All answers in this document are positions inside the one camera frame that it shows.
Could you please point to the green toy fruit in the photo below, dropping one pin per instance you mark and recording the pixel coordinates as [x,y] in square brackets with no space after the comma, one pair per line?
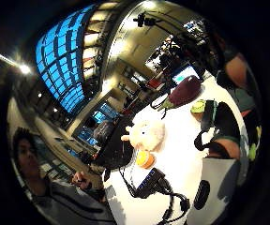
[198,107]

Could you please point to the purple toy eggplant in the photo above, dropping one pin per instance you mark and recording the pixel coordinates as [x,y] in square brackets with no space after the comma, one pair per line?
[185,91]

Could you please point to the person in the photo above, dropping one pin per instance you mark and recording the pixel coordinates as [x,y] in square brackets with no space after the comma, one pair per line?
[236,78]
[69,200]

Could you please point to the laptop with lit screen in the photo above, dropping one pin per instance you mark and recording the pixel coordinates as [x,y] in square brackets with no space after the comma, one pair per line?
[184,73]

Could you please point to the cream plush toy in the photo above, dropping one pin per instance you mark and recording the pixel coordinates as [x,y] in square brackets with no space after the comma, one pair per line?
[146,135]

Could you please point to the white box with black oval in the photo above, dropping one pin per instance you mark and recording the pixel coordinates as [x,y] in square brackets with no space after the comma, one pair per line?
[214,190]

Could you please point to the orange toy fruit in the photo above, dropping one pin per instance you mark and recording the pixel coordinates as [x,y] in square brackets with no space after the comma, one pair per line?
[145,158]

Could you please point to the ceiling strip light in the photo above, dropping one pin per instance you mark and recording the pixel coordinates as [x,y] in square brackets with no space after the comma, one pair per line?
[8,59]

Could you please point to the black camera device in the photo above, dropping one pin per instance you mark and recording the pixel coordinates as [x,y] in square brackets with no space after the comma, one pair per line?
[150,183]

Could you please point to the black camera on stand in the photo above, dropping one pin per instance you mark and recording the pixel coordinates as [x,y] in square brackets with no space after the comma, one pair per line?
[144,20]

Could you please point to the blue glass window wall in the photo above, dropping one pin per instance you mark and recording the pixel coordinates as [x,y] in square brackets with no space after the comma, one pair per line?
[61,59]

